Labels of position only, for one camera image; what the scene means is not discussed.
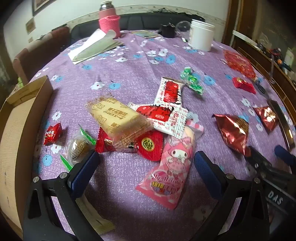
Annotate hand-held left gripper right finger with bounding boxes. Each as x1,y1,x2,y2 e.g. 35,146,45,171
194,151,271,241

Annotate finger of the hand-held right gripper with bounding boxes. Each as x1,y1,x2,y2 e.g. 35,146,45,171
245,146,274,173
275,145,296,165

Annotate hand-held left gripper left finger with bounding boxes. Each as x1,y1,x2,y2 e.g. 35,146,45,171
22,151,102,241

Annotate round candy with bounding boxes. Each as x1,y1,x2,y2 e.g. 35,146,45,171
60,127,97,172

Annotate pink cartoon snack packet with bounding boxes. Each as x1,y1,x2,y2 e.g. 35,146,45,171
135,119,204,210

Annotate large red foil packet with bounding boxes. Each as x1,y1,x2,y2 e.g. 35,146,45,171
213,113,251,158

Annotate small red foil packet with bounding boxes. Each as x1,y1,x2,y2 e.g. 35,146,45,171
253,106,279,135

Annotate small red candy packet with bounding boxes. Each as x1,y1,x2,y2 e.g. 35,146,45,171
43,123,63,145

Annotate beige clear cracker packet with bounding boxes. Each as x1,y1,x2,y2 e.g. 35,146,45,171
85,94,154,152

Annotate red packet with gold seal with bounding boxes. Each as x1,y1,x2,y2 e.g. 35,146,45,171
95,127,163,161

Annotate white red snack packet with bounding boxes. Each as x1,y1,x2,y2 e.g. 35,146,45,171
154,76,184,109
128,102,189,136

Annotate red snack bar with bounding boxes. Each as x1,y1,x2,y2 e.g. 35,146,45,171
232,77,257,94

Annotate brown cardboard box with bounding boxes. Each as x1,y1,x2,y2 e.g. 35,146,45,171
0,75,116,237

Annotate green candy bunch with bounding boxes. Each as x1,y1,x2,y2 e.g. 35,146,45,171
180,67,205,95

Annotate dark tray at right edge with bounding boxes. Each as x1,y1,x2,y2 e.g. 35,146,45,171
267,99,296,152

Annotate red mesh bag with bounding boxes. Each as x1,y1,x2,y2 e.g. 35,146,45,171
223,50,258,80

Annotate purple floral tablecloth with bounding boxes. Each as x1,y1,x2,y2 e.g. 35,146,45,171
28,30,296,241

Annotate folded paper sheets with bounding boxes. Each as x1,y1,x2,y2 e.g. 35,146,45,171
68,29,125,65

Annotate wooden side cabinet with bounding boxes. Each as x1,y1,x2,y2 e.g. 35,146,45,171
229,0,296,116

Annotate brown armchair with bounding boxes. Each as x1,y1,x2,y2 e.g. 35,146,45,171
13,27,71,85

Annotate white plastic jar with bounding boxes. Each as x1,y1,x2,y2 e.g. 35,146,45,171
188,19,215,52

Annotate pink sleeved thermos bottle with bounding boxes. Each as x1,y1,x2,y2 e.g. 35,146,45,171
98,1,122,39

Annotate clear plastic dome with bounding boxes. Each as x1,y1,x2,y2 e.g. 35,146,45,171
176,20,191,33

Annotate thin printed booklet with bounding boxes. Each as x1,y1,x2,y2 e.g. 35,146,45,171
131,30,160,39

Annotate black sofa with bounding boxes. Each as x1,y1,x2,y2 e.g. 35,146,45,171
70,13,206,44

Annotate yellow wall sticker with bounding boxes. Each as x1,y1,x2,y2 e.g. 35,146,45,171
25,19,35,34

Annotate framed wall painting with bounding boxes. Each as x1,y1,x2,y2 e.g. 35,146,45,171
31,0,57,16

